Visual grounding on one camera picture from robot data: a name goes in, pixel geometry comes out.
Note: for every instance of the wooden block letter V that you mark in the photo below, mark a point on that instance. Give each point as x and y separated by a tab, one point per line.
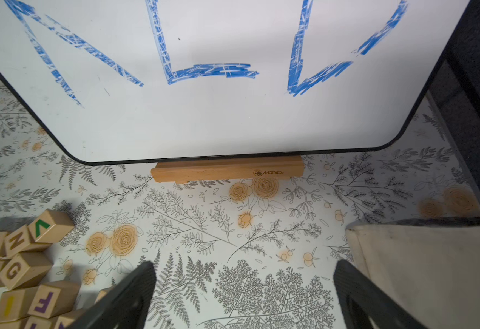
50	227

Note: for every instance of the white dry-erase board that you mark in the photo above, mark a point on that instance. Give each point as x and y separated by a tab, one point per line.
129	81

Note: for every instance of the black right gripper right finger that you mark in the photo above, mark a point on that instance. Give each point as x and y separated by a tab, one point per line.
364	305

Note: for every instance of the wooden block letter N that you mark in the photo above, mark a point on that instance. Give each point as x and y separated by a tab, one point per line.
21	240

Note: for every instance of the wooden block letter G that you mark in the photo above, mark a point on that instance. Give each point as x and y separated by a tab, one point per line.
25	269

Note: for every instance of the wooden whiteboard stand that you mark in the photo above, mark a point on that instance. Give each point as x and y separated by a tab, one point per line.
180	172

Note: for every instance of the wooden block letter I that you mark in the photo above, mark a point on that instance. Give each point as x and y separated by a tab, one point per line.
15	304

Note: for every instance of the wooden block letter F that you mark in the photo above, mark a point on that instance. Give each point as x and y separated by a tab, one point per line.
54	298

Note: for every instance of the cream canvas tote bag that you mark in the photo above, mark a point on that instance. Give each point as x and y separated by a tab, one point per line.
430	267

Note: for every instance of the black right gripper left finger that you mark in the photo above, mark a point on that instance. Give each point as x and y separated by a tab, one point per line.
126	305

